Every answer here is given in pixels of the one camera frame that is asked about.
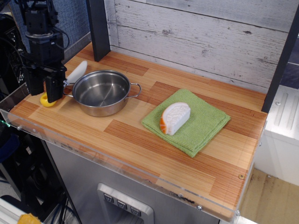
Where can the black plastic crate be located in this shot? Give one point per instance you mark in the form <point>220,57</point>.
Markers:
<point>11,47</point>

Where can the stainless steel pot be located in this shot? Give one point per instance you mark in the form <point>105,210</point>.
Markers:
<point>103,93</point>

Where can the yellow handled white toy knife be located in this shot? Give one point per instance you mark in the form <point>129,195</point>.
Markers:
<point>71,79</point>

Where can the silver dispenser panel with buttons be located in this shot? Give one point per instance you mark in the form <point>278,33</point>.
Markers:
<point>119,208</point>

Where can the clear acrylic table guard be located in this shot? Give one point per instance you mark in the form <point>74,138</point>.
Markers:
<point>120,154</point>

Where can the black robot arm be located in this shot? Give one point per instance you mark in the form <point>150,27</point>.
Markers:
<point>39,17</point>

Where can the white grooved side unit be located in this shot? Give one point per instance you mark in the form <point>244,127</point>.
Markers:
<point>277,153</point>

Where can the green folded cloth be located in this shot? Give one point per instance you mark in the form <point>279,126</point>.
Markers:
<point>203,124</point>

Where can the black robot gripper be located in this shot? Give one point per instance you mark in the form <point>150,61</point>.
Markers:
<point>44,62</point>

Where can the yellow black object bottom left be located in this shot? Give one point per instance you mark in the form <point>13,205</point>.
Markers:
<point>28,219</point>

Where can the white orange toy food slice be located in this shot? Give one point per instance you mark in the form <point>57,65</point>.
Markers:
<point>173,117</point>

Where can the left dark vertical post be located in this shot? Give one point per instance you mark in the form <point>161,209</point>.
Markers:
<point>98,28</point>

